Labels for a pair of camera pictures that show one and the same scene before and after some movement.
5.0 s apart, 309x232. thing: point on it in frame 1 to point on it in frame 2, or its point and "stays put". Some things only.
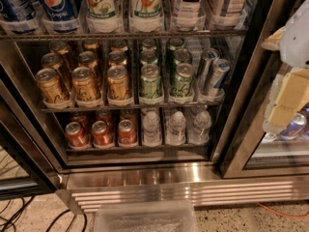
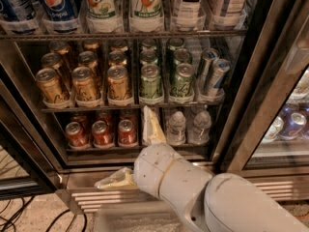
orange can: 118,83 stays put
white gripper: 296,43 to 152,168
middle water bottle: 176,129 stays put
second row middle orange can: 88,59 stays put
